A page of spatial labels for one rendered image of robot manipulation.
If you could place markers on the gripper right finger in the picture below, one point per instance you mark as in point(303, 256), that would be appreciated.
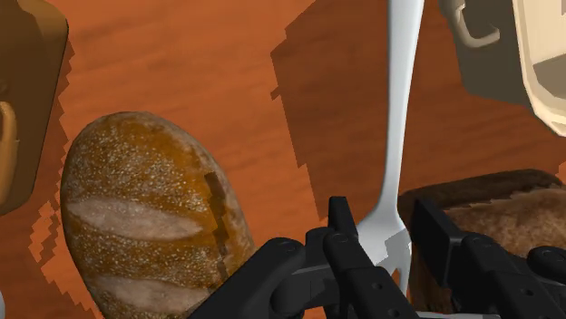
point(482, 265)

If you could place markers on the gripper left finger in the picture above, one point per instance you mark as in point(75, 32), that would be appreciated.
point(345, 265)

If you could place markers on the brown bread slice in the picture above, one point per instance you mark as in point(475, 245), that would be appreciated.
point(513, 216)

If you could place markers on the white fork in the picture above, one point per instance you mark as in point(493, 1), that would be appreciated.
point(398, 132)

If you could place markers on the brown bread loaf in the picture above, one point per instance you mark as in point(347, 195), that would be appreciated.
point(146, 212)

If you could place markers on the cream mug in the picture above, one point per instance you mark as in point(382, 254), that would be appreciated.
point(482, 57)

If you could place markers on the cream bowl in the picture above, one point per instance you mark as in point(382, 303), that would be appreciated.
point(546, 48)

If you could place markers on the brown wooden container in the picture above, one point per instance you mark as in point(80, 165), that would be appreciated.
point(26, 88)

